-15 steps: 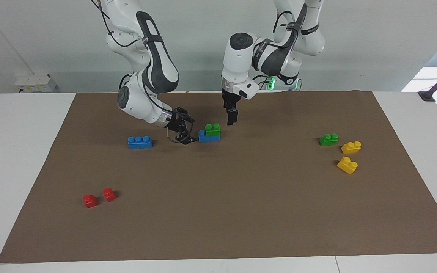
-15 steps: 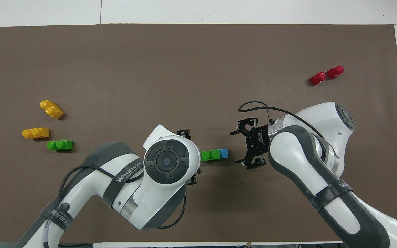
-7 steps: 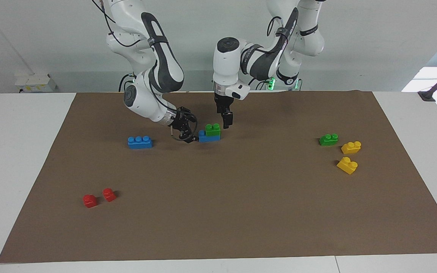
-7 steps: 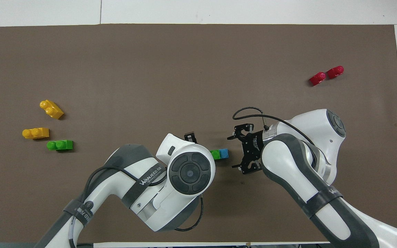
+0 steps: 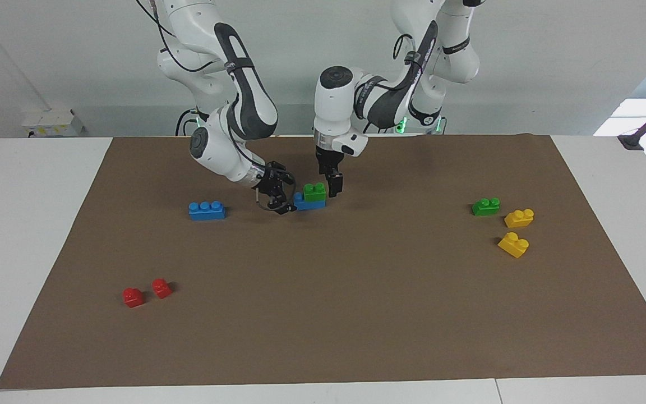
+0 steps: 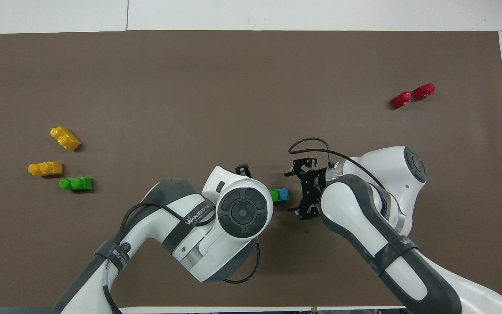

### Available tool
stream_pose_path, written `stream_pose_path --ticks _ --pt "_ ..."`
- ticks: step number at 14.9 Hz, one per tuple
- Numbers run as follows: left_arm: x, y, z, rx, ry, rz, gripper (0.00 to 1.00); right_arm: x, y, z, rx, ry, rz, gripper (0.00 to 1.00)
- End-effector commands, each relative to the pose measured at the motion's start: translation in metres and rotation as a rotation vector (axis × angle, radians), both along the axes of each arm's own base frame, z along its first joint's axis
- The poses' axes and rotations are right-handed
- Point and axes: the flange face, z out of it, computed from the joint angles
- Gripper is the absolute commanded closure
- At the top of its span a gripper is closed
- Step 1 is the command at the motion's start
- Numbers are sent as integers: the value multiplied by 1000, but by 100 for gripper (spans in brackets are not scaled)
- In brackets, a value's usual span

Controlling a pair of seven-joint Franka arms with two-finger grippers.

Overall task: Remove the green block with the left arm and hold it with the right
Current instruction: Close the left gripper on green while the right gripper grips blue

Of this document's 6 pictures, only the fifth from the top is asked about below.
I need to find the blue three-stud toy block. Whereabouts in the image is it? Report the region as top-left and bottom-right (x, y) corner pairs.
(189, 201), (226, 221)
(293, 192), (327, 212)

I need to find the yellow two-stud toy block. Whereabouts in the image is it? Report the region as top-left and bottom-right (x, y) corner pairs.
(505, 209), (535, 228)
(497, 232), (530, 259)

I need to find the brown paper table mat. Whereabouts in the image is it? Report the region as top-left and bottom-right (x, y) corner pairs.
(0, 134), (646, 391)

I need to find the black base cable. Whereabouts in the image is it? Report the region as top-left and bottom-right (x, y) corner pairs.
(175, 109), (200, 137)

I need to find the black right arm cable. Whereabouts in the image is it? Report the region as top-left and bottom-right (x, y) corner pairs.
(135, 0), (287, 213)

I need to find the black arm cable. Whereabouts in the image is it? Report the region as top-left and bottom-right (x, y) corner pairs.
(354, 33), (439, 121)
(135, 0), (287, 213)

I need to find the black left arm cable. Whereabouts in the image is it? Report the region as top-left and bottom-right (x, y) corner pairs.
(354, 33), (439, 121)

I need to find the white wall box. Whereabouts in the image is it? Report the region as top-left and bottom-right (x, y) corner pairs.
(22, 108), (85, 137)

